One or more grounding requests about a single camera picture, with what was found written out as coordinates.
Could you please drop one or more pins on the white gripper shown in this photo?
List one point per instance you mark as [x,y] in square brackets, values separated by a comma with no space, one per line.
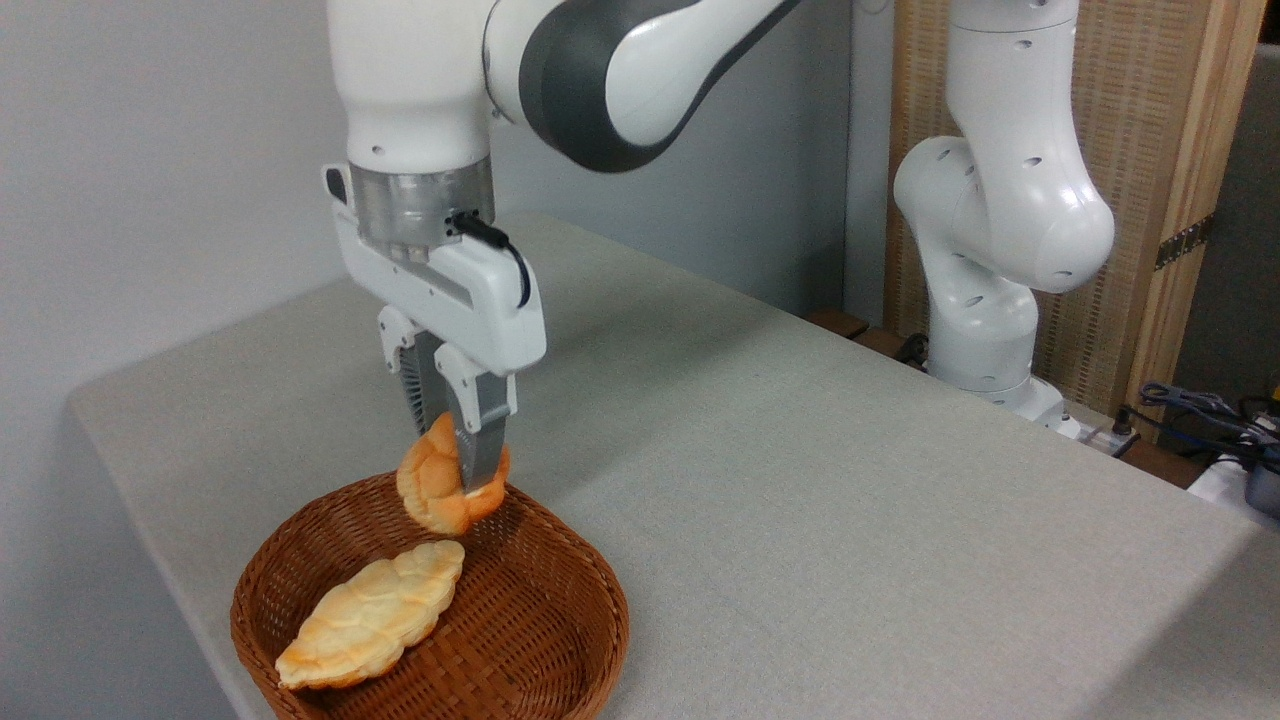
[490,310]

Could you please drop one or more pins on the round braided bread roll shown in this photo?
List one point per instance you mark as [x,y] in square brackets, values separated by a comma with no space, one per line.
[430,480]

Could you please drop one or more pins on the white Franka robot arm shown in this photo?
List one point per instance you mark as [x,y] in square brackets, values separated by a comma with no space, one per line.
[1030,200]

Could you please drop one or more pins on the long braided bread loaf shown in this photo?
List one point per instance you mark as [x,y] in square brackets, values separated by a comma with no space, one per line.
[370,615]

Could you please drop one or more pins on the brown wicker basket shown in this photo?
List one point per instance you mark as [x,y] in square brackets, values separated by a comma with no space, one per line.
[540,640]

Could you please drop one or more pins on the brown wooden base board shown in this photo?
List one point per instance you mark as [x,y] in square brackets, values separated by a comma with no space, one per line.
[850,328]

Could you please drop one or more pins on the white power strip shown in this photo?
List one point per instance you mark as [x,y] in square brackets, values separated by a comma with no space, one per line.
[1095,435]

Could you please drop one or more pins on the wooden rattan folding screen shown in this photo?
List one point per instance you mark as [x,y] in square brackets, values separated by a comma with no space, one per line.
[1145,130]

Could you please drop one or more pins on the black screen hinge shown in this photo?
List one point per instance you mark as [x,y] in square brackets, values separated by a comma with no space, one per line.
[1185,242]

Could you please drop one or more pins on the grey plastic box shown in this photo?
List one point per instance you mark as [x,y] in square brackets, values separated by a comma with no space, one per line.
[1265,490]

